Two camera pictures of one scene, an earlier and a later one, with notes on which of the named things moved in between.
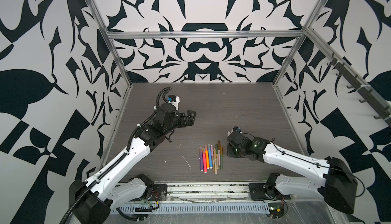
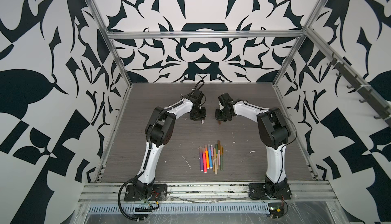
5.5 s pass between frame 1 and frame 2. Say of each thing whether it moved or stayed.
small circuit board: stayed
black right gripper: moved
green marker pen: stayed
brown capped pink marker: stayed
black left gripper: moved
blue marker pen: stayed
